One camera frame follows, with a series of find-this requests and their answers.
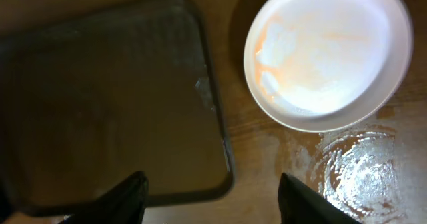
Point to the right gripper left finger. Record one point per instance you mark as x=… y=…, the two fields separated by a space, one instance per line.
x=124 y=204

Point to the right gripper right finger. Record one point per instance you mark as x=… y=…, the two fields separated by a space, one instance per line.
x=300 y=204

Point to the white plate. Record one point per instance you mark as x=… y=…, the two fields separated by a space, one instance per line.
x=323 y=65

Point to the large brown tray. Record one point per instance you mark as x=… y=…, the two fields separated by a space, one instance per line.
x=91 y=100

